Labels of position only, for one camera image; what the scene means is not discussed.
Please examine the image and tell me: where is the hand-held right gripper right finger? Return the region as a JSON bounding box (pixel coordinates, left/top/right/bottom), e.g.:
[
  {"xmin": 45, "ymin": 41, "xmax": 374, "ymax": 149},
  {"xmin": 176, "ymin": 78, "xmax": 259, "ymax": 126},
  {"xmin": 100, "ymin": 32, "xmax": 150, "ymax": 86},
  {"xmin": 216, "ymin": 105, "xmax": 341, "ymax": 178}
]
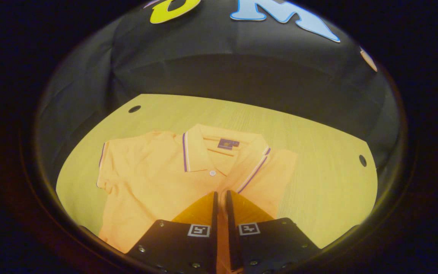
[{"xmin": 225, "ymin": 190, "xmax": 320, "ymax": 274}]

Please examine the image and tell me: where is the orange T-shirt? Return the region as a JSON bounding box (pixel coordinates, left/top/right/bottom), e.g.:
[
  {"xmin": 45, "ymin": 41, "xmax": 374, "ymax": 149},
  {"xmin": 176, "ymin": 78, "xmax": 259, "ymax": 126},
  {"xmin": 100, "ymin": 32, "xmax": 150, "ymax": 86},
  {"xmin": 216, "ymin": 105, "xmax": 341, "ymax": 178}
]
[{"xmin": 97, "ymin": 124, "xmax": 298, "ymax": 274}]

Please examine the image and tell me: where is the black backdrop cloth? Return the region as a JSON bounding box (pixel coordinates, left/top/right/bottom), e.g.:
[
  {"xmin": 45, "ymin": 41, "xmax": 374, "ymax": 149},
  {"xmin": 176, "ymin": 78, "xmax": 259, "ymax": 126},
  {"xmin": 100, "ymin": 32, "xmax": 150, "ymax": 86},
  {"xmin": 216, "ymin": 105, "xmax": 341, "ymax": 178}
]
[{"xmin": 36, "ymin": 0, "xmax": 400, "ymax": 198}]

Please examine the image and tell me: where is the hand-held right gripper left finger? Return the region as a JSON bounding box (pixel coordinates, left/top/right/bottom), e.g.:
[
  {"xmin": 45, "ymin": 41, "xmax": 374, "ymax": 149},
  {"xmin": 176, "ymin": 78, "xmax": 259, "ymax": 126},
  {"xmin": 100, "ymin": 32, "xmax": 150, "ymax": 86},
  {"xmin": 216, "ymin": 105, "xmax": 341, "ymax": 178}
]
[{"xmin": 126, "ymin": 191, "xmax": 219, "ymax": 274}]

